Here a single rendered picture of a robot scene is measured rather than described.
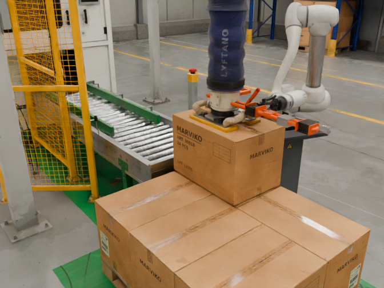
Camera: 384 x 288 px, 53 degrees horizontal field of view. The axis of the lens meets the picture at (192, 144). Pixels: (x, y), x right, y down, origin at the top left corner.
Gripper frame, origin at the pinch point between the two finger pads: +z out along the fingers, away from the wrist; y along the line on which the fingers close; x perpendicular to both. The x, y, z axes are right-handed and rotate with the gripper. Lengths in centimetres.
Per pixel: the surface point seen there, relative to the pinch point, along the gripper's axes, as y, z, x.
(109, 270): 99, 78, 44
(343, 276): 73, -1, -64
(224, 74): -18.1, 7.5, 19.4
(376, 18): 28, -831, 353
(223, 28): -42.7, 7.8, 21.4
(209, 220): 54, 39, -4
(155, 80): 75, -161, 344
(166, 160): 48, 20, 62
